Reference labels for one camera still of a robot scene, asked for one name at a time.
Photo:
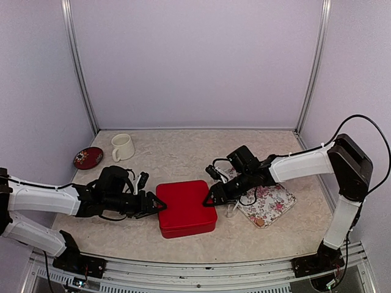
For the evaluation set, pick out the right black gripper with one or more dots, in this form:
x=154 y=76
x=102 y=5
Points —
x=217 y=195

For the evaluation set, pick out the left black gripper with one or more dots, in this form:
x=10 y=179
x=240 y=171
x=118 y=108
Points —
x=145 y=207

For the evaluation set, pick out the red box lid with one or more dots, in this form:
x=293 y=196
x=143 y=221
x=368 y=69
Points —
x=185 y=214

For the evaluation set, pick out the silver metal serving tongs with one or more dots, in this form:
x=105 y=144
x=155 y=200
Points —
x=232 y=209

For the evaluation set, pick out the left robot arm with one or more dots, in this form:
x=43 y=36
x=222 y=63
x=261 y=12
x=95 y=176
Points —
x=117 y=189

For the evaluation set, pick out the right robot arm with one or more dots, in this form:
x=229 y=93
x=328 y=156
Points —
x=342 y=158

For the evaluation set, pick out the floral rectangular tray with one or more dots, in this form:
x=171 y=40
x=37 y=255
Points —
x=266 y=204

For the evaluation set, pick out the cream ceramic mug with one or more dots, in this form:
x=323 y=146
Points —
x=123 y=147

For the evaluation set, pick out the red floral saucer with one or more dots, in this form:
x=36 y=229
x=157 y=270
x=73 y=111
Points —
x=88 y=158

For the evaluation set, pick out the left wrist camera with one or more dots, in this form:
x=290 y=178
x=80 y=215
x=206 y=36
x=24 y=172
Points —
x=140 y=182

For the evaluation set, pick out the aluminium table front rail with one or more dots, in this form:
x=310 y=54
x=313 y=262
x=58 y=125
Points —
x=122 y=275

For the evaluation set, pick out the left aluminium frame post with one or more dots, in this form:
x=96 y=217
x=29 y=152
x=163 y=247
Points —
x=77 y=64

